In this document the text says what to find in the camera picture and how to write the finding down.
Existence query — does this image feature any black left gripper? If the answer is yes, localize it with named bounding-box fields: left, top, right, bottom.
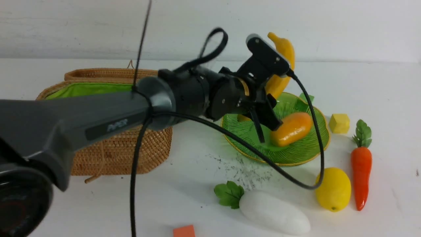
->
left=206, top=56, right=283, bottom=144

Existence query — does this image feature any yellow banana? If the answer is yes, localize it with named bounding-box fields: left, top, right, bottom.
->
left=231, top=34, right=291, bottom=130

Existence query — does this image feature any orange yellow mango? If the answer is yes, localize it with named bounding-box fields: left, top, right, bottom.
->
left=270, top=112, right=313, bottom=147

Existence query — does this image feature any white radish with leaves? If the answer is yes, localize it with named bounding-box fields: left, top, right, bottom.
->
left=213, top=181, right=311, bottom=236

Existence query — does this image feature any yellow lemon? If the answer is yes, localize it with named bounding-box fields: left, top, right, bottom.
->
left=314, top=168, right=351, bottom=212

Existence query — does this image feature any orange carrot with leaves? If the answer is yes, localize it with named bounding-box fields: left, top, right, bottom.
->
left=351, top=119, right=373, bottom=211

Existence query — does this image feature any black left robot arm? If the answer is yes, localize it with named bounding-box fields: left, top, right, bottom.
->
left=1, top=57, right=282, bottom=237

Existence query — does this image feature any green cube block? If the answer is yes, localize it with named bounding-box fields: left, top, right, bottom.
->
left=294, top=93, right=310, bottom=113

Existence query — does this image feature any green glass leaf plate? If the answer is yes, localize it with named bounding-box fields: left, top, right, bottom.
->
left=221, top=92, right=320, bottom=167

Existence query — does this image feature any yellow cube block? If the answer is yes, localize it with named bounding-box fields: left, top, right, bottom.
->
left=328, top=114, right=350, bottom=134

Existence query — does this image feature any orange cube block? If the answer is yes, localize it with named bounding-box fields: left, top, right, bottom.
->
left=173, top=225, right=196, bottom=237

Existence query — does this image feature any woven wicker basket lid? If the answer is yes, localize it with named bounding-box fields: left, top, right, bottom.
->
left=64, top=60, right=159, bottom=84

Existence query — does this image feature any woven wicker basket green lining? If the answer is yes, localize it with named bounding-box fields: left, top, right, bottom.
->
left=36, top=81, right=173, bottom=176

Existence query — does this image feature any black camera cable left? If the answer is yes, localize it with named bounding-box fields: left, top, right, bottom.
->
left=130, top=0, right=325, bottom=237

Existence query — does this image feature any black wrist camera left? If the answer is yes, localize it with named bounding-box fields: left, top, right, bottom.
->
left=245, top=34, right=292, bottom=80

